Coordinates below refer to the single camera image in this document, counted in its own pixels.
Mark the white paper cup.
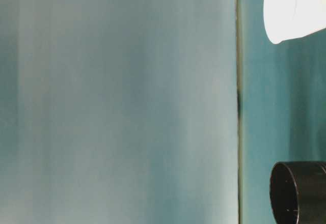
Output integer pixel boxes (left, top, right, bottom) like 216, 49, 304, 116
263, 0, 326, 44

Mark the black cup holder red handle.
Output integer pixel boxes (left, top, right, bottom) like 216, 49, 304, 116
269, 161, 326, 224

